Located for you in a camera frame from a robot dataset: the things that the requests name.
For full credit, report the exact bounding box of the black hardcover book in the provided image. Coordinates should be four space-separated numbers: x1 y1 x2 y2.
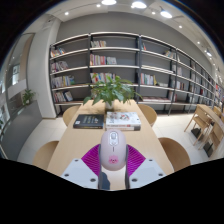
72 113 105 130

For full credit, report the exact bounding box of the small green plant on ledge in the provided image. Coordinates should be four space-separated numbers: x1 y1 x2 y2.
20 88 36 107

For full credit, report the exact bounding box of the pale pink computer mouse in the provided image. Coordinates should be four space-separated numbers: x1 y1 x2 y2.
99 129 128 172

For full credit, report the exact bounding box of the grey wall bookshelf unit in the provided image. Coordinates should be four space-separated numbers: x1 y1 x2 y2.
49 31 224 116

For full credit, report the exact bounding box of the green potted plant, white pot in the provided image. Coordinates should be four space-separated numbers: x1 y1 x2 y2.
83 74 143 113

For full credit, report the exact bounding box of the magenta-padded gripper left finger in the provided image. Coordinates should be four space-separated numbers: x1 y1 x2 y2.
61 143 103 190

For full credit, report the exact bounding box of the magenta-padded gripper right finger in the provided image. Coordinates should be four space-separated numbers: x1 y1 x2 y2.
124 143 167 190

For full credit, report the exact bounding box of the white illustrated book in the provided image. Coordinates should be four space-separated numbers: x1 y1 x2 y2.
105 111 142 132

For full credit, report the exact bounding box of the round-backed wooden chair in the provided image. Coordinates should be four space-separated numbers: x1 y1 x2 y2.
157 136 192 173
137 103 158 128
62 105 81 127
32 140 60 171

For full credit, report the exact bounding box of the recessed ceiling light group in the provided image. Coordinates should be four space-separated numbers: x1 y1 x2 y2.
63 0 214 58

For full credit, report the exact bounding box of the light wooden slatted chair group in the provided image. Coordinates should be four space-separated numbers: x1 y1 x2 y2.
183 103 224 158

